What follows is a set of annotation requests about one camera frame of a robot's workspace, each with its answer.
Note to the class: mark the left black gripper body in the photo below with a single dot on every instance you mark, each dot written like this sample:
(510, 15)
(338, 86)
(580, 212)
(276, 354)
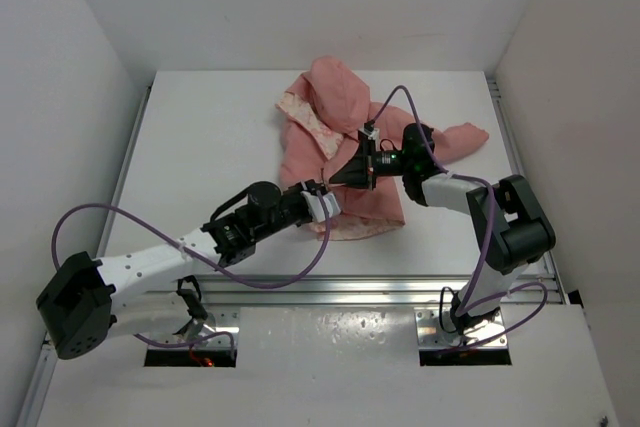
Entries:
(291, 202)

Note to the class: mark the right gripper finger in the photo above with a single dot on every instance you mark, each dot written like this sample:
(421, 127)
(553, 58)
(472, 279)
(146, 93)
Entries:
(361, 158)
(352, 175)

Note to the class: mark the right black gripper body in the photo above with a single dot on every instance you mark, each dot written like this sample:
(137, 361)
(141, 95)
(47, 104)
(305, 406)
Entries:
(383, 164)

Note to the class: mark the pink hooded zip jacket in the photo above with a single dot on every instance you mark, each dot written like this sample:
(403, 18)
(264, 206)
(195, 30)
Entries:
(323, 110)

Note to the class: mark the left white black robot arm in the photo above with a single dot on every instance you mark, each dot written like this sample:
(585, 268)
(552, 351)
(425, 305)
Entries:
(87, 298)

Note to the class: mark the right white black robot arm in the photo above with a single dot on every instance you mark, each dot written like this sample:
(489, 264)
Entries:
(510, 226)

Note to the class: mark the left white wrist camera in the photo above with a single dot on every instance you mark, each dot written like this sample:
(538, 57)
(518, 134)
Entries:
(322, 206)

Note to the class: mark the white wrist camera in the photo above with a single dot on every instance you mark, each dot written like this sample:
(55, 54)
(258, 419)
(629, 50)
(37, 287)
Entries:
(369, 132)
(322, 206)

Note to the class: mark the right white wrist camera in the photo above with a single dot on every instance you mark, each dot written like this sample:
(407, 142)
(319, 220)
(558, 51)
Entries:
(369, 132)

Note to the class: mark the aluminium front rail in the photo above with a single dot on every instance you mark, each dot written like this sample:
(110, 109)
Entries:
(348, 291)

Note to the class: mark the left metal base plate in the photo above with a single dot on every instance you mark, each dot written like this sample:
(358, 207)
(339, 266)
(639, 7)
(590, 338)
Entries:
(220, 331)

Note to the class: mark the metal base plate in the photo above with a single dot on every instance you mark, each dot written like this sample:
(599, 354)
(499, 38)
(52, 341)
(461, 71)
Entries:
(434, 335)
(220, 331)

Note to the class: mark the right aluminium side rail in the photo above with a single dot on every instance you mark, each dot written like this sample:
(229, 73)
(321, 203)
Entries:
(515, 161)

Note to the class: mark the aluminium side rail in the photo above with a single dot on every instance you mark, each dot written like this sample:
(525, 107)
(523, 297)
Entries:
(45, 366)
(515, 161)

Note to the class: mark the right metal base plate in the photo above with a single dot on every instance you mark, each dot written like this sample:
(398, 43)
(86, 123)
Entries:
(434, 335)

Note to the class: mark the left aluminium side rail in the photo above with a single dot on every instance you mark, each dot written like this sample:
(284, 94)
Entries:
(45, 366)

